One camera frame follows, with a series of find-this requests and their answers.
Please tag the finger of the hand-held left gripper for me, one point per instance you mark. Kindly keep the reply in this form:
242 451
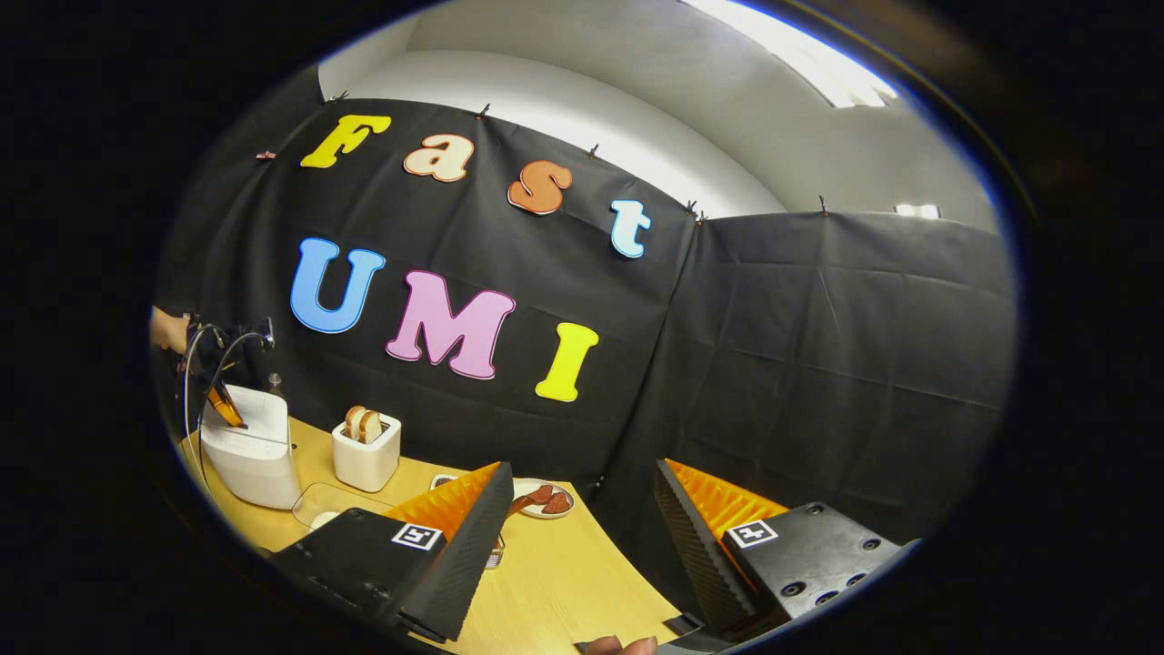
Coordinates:
225 405

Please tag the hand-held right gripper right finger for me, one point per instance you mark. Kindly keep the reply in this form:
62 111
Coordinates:
696 555

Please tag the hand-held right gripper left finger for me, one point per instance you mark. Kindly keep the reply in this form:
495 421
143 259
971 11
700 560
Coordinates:
473 546

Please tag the white rice cooker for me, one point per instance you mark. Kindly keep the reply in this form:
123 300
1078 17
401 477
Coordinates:
255 473

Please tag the white rice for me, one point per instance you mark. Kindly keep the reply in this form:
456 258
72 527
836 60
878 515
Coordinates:
324 519

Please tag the small glass bottle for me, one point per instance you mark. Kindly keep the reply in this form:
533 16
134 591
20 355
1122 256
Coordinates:
275 386

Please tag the small white plate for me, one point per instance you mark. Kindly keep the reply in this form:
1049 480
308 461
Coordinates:
520 485

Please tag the red meat piece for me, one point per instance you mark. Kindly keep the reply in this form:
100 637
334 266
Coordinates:
540 495
557 503

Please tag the bread slice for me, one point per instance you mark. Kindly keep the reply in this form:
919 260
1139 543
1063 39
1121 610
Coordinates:
353 422
370 428

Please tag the clear plastic container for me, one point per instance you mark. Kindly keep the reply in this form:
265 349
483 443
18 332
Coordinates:
346 498

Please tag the white toaster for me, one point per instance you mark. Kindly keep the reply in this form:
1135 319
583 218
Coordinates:
364 464

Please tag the black backdrop cloth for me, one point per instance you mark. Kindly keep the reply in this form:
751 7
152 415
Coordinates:
546 264

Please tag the small ceiling light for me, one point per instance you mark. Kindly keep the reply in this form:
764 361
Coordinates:
917 211

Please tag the long ceiling light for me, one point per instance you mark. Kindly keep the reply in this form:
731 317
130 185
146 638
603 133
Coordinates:
800 50

